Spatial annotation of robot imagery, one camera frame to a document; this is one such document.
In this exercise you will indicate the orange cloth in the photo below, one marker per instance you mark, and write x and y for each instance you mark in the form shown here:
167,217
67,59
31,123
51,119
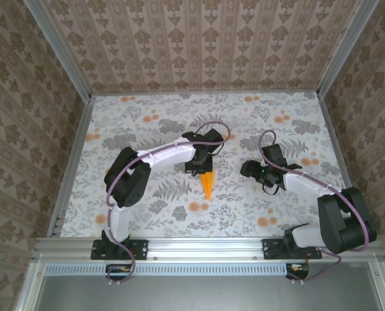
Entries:
208,186

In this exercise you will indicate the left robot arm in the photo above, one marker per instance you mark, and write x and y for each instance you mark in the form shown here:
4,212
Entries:
127,181

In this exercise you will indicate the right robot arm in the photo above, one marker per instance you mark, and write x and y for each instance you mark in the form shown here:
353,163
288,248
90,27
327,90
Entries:
341,226

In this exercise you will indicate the floral patterned table cover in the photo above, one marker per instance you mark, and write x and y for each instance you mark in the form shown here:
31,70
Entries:
244,210

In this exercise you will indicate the grey metal panel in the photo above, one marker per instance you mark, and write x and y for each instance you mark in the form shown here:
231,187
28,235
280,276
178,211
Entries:
205,294

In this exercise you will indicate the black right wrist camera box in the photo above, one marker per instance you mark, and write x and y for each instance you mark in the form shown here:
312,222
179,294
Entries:
273,155

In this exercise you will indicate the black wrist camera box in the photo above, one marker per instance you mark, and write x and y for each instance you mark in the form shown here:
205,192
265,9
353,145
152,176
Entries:
212,137
273,155

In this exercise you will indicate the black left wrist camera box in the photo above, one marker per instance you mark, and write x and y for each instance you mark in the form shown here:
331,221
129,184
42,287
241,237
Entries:
212,137

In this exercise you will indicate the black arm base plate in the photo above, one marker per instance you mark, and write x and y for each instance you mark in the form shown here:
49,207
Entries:
140,249
270,249

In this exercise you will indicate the aluminium mounting rail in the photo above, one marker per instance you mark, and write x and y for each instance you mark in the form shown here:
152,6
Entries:
205,247

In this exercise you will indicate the aluminium table side rail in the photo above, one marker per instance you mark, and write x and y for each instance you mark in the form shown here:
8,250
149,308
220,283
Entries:
332,129
81,129

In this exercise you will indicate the aluminium frame corner post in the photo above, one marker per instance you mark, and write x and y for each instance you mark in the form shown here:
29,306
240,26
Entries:
348,48
59,52

